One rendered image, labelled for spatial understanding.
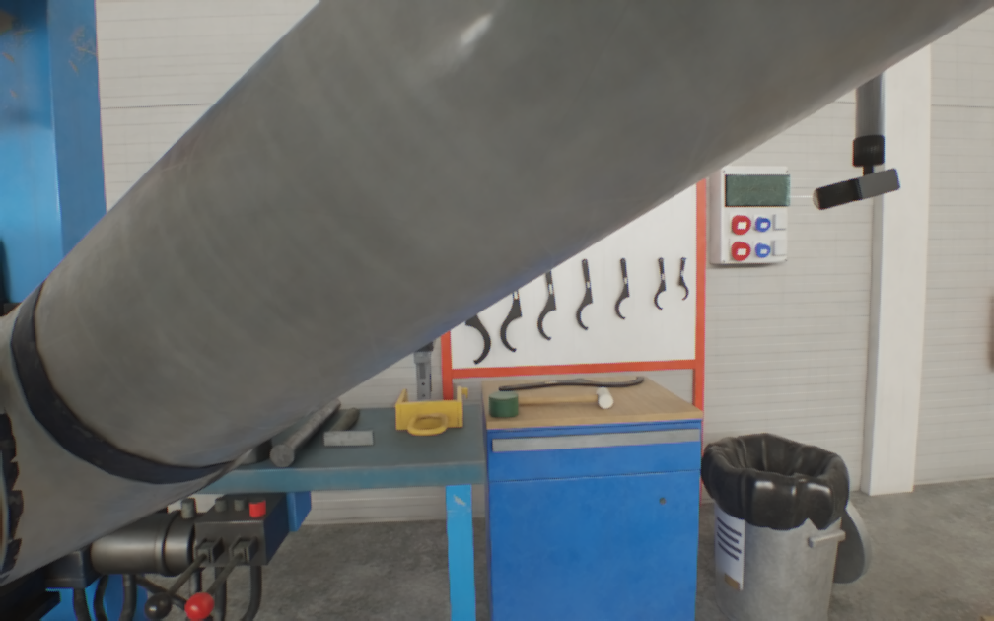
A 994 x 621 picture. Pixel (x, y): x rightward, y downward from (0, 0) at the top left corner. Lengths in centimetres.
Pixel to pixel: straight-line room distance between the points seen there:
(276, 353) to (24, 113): 142
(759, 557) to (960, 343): 233
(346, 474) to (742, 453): 182
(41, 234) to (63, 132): 24
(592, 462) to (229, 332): 161
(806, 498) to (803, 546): 19
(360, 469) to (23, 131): 108
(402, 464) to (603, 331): 199
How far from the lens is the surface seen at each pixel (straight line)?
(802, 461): 247
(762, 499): 212
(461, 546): 129
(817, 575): 236
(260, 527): 100
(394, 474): 103
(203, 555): 101
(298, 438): 112
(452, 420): 121
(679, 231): 297
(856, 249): 358
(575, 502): 178
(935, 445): 418
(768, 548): 224
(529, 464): 170
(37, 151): 153
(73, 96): 159
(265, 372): 18
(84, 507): 28
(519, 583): 190
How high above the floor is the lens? 144
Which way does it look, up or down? 5 degrees down
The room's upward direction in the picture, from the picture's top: 1 degrees counter-clockwise
